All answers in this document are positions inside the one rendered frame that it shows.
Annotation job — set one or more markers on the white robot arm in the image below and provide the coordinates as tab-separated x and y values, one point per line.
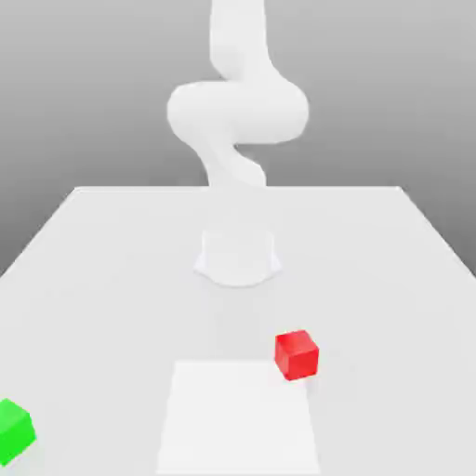
238	111

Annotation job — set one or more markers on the small red cube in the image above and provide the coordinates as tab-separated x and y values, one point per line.
296	355

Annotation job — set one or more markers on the small green cube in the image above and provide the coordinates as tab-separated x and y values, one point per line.
14	431

